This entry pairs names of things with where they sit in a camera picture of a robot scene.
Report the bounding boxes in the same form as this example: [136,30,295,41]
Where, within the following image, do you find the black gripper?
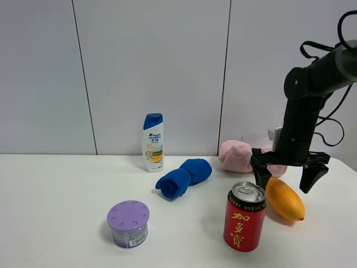
[250,134,330,193]

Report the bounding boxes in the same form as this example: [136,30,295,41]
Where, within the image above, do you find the orange yellow mango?
[266,177,305,222]

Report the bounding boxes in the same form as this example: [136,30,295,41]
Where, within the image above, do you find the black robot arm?
[250,40,356,193]

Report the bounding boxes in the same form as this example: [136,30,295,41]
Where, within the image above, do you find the rolled pink towel black band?
[218,140,287,178]

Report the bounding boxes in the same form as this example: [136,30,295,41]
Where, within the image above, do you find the red drink can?
[223,181,266,252]

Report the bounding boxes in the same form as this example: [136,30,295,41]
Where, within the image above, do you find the rolled blue towel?
[155,159,212,200]

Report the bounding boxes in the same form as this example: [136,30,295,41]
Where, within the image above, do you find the white shampoo bottle blue cap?
[142,113,164,173]

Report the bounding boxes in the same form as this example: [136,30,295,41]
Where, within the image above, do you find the purple lid air freshener jar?
[107,200,149,248]

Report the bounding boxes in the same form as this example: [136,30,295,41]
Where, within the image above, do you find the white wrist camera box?
[268,126,283,151]

